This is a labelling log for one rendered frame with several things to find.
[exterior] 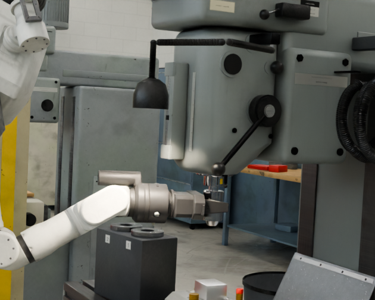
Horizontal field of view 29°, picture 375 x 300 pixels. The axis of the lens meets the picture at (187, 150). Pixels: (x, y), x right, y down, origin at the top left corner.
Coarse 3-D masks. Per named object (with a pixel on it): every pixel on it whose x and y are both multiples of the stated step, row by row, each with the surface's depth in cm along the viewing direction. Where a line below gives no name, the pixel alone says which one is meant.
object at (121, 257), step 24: (96, 240) 207; (120, 240) 198; (144, 240) 191; (168, 240) 196; (96, 264) 207; (120, 264) 198; (144, 264) 191; (168, 264) 197; (96, 288) 207; (120, 288) 198; (144, 288) 192; (168, 288) 197
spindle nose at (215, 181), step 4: (204, 176) 166; (208, 176) 165; (204, 180) 166; (208, 180) 165; (212, 180) 164; (216, 180) 164; (204, 184) 166; (208, 184) 165; (212, 184) 164; (216, 184) 164; (220, 184) 165
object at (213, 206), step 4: (208, 200) 164; (208, 204) 164; (212, 204) 164; (216, 204) 164; (220, 204) 164; (224, 204) 164; (228, 204) 164; (208, 208) 164; (212, 208) 164; (216, 208) 164; (220, 208) 164; (224, 208) 164; (228, 208) 165; (208, 212) 164; (212, 212) 164; (216, 212) 164; (220, 212) 164
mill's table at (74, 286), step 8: (88, 280) 223; (64, 288) 219; (72, 288) 213; (80, 288) 213; (88, 288) 213; (64, 296) 219; (72, 296) 216; (80, 296) 207; (88, 296) 204; (96, 296) 204
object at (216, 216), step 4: (204, 196) 166; (208, 196) 165; (212, 196) 165; (216, 196) 165; (220, 196) 165; (212, 200) 165; (216, 200) 165; (220, 200) 165; (204, 216) 166; (208, 216) 165; (212, 216) 165; (216, 216) 165; (220, 216) 166; (204, 220) 166; (208, 220) 165; (212, 220) 165; (216, 220) 165; (220, 220) 166
